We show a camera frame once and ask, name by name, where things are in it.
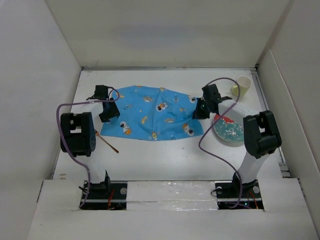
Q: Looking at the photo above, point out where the blue space-print cloth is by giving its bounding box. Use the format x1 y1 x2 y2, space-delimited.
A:
100 85 204 141

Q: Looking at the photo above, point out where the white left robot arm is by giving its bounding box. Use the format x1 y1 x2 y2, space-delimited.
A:
56 85 120 198

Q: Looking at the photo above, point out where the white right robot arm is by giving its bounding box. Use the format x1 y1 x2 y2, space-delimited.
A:
192 84 282 197

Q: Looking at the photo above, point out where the copper fork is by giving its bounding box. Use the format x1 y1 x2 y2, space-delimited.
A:
95 130 119 154

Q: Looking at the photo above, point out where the red and teal plate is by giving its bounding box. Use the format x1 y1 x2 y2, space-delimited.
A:
212 116 244 146

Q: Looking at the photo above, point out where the pale yellow mug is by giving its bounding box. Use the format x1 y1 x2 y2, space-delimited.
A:
230 76 252 98

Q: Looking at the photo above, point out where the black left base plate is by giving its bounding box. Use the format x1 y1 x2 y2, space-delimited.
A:
80 181 128 211

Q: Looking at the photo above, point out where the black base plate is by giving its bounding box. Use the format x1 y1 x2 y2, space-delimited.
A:
211 180 264 210
80 181 128 211

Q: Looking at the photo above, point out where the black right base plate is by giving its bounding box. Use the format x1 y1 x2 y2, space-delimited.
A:
211 180 264 210

